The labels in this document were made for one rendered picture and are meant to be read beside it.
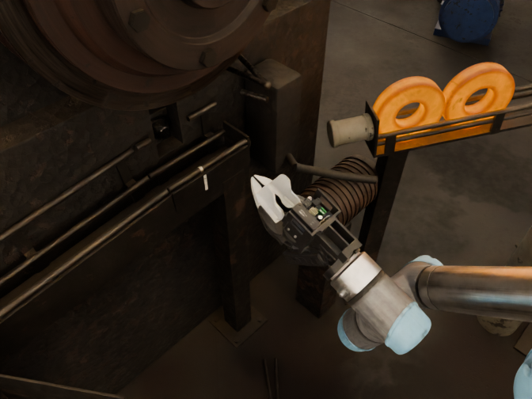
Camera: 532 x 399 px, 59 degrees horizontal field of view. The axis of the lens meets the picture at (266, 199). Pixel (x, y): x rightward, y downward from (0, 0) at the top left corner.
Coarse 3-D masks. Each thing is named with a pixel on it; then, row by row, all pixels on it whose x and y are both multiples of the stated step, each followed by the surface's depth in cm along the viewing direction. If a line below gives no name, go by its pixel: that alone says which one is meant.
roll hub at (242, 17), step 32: (96, 0) 51; (128, 0) 50; (160, 0) 53; (192, 0) 55; (224, 0) 58; (256, 0) 63; (128, 32) 52; (160, 32) 55; (192, 32) 59; (224, 32) 63; (256, 32) 67; (192, 64) 61
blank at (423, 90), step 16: (400, 80) 97; (416, 80) 96; (384, 96) 98; (400, 96) 96; (416, 96) 97; (432, 96) 98; (384, 112) 99; (416, 112) 104; (432, 112) 101; (384, 128) 102; (400, 128) 103
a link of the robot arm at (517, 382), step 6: (528, 354) 47; (528, 360) 45; (522, 366) 45; (528, 366) 45; (522, 372) 45; (528, 372) 45; (516, 378) 46; (522, 378) 45; (528, 378) 44; (516, 384) 46; (522, 384) 45; (528, 384) 44; (516, 390) 46; (522, 390) 45; (528, 390) 45; (516, 396) 46; (522, 396) 45; (528, 396) 45
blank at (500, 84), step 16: (480, 64) 97; (496, 64) 98; (464, 80) 97; (480, 80) 97; (496, 80) 98; (512, 80) 98; (448, 96) 99; (464, 96) 99; (496, 96) 101; (512, 96) 102; (448, 112) 102; (464, 112) 103; (480, 112) 104
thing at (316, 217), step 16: (320, 192) 74; (304, 208) 72; (320, 208) 74; (336, 208) 73; (288, 224) 74; (304, 224) 71; (320, 224) 71; (336, 224) 72; (288, 240) 75; (304, 240) 72; (320, 240) 72; (336, 240) 71; (352, 240) 71; (336, 256) 71
